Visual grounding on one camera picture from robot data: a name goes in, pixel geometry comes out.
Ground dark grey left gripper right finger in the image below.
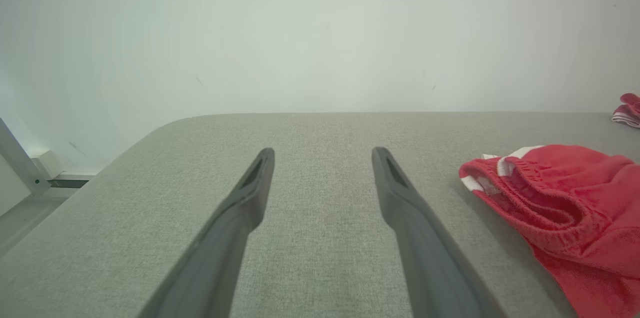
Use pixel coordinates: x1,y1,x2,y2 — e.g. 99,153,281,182
371,147,508,318

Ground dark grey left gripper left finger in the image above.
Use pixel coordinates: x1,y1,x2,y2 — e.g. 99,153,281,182
139,148,276,318

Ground red shorts with white stripe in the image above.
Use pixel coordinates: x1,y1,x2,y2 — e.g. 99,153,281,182
458,144,640,318

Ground red white lettered shorts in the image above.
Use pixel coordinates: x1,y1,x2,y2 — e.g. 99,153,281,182
611,93,640,129

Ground small white box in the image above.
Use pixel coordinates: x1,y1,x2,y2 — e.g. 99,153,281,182
31,150,66,180

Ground grey metal frame rail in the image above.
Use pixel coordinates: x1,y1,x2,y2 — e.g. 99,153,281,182
0,118,51,196

